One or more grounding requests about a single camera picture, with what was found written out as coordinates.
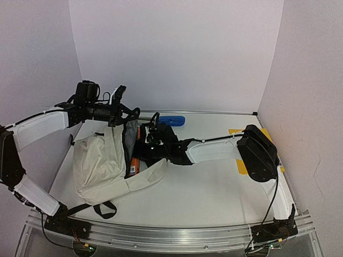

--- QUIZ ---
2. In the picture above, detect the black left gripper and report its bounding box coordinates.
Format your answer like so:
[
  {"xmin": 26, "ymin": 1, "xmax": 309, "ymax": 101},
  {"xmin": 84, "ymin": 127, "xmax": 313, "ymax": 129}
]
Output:
[{"xmin": 84, "ymin": 98, "xmax": 138, "ymax": 126}]

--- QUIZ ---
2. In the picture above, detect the orange comic book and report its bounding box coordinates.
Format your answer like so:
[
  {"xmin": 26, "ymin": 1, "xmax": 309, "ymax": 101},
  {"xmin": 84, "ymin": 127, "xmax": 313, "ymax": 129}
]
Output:
[{"xmin": 129, "ymin": 126, "xmax": 146, "ymax": 177}]

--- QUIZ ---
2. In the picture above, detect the cream white backpack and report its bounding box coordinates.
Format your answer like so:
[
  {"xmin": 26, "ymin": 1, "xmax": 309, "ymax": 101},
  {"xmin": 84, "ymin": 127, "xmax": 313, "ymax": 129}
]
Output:
[{"xmin": 68, "ymin": 120, "xmax": 167, "ymax": 220}]

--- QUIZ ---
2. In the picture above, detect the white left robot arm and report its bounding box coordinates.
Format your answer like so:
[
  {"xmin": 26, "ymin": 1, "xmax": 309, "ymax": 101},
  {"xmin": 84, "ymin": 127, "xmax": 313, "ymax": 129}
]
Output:
[{"xmin": 1, "ymin": 108, "xmax": 131, "ymax": 233}]

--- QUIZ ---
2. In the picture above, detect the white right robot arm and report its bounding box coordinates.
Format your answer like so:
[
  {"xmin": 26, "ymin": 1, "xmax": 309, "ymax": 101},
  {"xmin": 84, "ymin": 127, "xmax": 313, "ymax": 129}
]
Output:
[{"xmin": 133, "ymin": 124, "xmax": 295, "ymax": 221}]

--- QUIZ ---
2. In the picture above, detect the blue pencil case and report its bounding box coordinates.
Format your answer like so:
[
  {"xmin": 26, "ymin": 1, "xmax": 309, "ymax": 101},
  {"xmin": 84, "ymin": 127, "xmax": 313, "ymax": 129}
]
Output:
[{"xmin": 159, "ymin": 116, "xmax": 185, "ymax": 127}]

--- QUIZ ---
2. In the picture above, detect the yellow paper folder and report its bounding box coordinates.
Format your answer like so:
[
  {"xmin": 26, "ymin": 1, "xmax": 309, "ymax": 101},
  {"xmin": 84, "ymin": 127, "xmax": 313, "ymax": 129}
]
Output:
[{"xmin": 228, "ymin": 128, "xmax": 285, "ymax": 175}]

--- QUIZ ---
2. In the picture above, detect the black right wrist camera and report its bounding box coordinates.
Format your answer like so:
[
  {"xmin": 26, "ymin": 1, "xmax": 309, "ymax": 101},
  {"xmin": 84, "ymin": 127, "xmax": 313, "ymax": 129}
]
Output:
[{"xmin": 144, "ymin": 112, "xmax": 160, "ymax": 132}]

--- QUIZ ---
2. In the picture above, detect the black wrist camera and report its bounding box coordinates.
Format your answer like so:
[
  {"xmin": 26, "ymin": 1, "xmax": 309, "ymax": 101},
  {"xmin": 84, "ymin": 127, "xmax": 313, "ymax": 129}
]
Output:
[
  {"xmin": 73, "ymin": 80, "xmax": 100, "ymax": 105},
  {"xmin": 144, "ymin": 112, "xmax": 160, "ymax": 132}
]

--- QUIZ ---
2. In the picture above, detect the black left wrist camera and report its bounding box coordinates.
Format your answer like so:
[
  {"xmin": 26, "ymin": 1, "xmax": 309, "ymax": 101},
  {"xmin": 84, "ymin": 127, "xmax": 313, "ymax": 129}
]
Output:
[{"xmin": 73, "ymin": 80, "xmax": 100, "ymax": 105}]

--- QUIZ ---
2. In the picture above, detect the aluminium front rail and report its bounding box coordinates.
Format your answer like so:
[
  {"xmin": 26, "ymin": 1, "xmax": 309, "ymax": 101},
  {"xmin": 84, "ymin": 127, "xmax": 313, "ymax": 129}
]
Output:
[{"xmin": 42, "ymin": 215, "xmax": 322, "ymax": 254}]

